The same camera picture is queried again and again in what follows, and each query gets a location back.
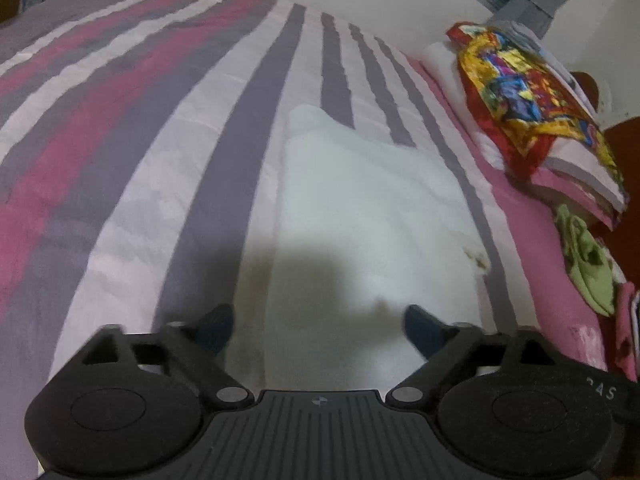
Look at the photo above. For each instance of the striped pink purple bedsheet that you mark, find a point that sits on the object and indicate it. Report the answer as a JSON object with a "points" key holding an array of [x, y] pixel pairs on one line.
{"points": [[125, 135]]}

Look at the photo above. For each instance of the stack of folded pale cloths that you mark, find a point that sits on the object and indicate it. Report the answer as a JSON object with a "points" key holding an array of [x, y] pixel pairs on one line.
{"points": [[580, 170]]}

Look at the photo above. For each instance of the white knit sweater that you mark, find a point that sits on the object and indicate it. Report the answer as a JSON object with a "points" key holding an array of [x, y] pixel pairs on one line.
{"points": [[360, 210]]}

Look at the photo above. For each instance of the dark pink cloth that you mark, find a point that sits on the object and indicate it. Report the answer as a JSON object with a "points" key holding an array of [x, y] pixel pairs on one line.
{"points": [[627, 330]]}

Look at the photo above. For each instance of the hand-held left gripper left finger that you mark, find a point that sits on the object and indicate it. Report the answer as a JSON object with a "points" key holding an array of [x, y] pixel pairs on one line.
{"points": [[218, 325]]}

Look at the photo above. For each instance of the green cloth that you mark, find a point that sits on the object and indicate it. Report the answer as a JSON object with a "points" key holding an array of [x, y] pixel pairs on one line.
{"points": [[587, 265]]}

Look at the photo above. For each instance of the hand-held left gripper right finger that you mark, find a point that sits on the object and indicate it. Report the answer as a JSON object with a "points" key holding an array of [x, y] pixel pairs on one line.
{"points": [[418, 328]]}

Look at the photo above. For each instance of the colourful printed red cloth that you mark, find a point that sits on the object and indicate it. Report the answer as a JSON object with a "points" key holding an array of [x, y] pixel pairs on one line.
{"points": [[515, 90]]}

